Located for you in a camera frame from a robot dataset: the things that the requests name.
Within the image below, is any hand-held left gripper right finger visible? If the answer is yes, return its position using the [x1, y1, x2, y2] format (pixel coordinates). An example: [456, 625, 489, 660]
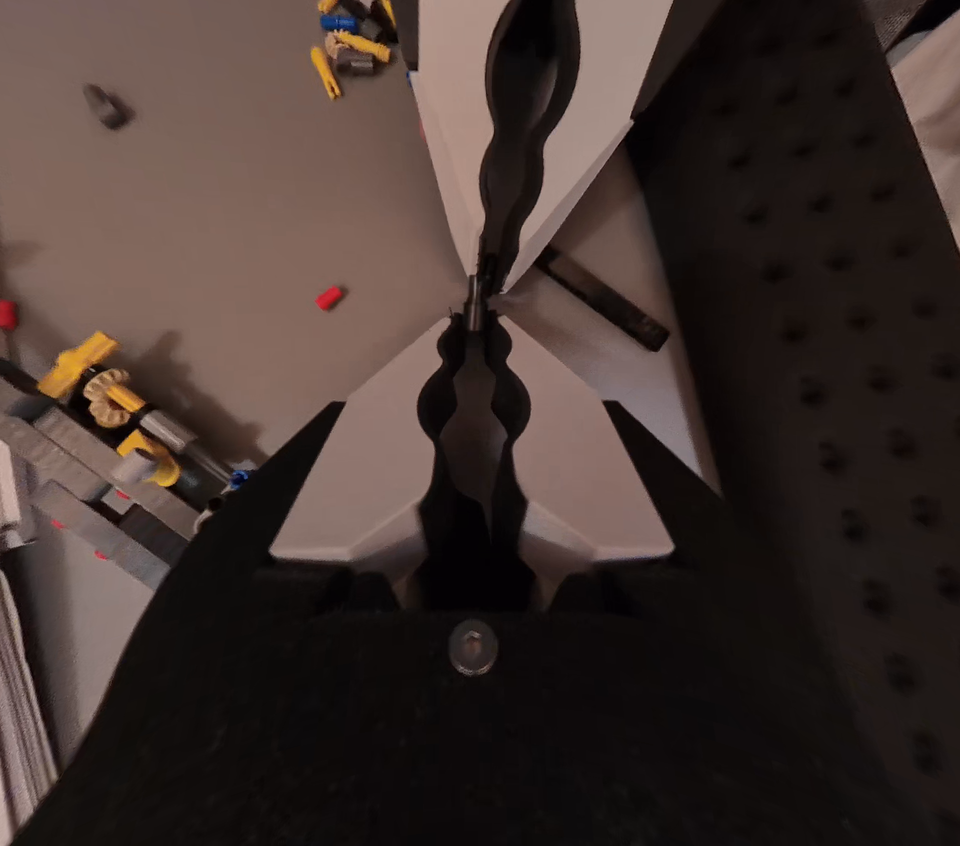
[487, 315, 676, 585]

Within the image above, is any open instruction booklet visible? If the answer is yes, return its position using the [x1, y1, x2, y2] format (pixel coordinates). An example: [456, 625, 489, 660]
[0, 441, 59, 825]

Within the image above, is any grey lego beam assembly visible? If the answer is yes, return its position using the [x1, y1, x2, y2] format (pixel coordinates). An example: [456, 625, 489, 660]
[0, 331, 261, 594]

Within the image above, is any black dimpled foam mat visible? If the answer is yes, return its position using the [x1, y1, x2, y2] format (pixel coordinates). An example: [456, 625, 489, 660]
[626, 0, 960, 846]

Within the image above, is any dark grey lego pin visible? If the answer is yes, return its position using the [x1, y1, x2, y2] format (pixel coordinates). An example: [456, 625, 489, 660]
[82, 83, 137, 132]

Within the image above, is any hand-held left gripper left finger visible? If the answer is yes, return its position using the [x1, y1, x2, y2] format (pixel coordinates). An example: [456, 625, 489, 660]
[268, 317, 466, 588]

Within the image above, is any long black lego beam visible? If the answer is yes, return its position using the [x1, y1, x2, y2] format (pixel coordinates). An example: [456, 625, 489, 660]
[536, 246, 672, 354]

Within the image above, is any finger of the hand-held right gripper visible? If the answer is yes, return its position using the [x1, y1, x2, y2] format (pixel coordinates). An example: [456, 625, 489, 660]
[497, 0, 706, 297]
[409, 0, 531, 297]

